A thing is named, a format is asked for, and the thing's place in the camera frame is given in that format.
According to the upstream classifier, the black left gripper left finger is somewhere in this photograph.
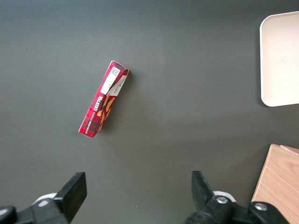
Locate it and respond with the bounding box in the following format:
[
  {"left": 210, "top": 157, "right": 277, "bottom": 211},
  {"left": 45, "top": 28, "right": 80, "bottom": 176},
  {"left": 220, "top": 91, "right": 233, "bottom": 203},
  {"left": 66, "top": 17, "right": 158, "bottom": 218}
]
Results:
[{"left": 16, "top": 172, "right": 88, "bottom": 224}]

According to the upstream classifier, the white rectangular tray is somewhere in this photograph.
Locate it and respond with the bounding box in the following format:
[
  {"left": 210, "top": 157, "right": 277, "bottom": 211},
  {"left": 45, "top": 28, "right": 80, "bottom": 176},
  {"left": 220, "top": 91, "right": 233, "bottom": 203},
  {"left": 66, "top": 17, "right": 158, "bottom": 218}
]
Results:
[{"left": 259, "top": 11, "right": 299, "bottom": 107}]

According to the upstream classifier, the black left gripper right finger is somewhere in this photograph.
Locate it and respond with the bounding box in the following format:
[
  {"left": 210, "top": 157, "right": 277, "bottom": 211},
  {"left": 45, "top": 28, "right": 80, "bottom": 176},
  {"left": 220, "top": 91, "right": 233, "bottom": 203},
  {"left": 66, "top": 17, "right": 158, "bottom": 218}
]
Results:
[{"left": 184, "top": 171, "right": 249, "bottom": 224}]

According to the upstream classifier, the wooden drawer cabinet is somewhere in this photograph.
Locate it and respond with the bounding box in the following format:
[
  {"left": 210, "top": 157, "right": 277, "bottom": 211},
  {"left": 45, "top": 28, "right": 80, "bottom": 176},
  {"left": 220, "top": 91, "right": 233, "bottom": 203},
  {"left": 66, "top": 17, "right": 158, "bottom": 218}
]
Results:
[{"left": 251, "top": 143, "right": 299, "bottom": 224}]

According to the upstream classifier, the red tartan cookie box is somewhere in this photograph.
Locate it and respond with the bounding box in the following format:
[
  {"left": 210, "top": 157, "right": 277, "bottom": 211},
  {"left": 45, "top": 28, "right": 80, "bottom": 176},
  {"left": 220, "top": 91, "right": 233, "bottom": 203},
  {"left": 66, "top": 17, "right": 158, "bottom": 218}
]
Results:
[{"left": 78, "top": 60, "right": 130, "bottom": 139}]

